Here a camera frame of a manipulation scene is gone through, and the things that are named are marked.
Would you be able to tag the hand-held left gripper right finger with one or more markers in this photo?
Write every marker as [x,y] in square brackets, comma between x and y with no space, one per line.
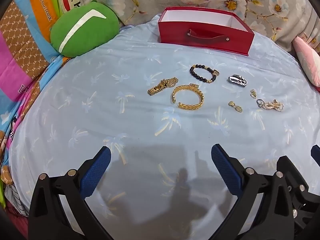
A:
[226,170]

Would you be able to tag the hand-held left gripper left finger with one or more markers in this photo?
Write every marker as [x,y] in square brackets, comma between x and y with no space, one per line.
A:
[96,170]

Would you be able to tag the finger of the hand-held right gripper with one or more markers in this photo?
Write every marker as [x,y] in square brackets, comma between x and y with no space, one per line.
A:
[287,162]
[316,156]

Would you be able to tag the pearl and gold charm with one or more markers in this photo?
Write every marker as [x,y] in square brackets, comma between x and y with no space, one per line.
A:
[271,105]

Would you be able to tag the gold drop earring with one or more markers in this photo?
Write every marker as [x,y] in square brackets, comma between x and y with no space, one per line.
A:
[238,110]

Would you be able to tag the gold braided bangle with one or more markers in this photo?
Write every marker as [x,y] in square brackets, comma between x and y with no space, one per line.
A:
[190,105]

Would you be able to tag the small gold earring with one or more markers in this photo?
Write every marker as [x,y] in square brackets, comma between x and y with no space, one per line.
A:
[253,94]

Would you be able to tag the silver metal trinket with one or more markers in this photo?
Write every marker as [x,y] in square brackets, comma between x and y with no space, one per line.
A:
[236,80]

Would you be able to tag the light blue palm print sheet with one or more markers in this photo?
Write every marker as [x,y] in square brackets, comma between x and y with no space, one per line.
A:
[100,105]

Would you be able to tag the pink pillow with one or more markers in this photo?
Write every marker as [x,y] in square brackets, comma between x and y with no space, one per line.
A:
[310,60]

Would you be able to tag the colourful cartoon printed sheet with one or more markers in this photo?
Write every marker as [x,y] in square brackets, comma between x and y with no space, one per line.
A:
[20,62]

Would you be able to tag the green round pillow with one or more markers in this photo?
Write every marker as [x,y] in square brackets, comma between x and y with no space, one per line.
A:
[82,30]

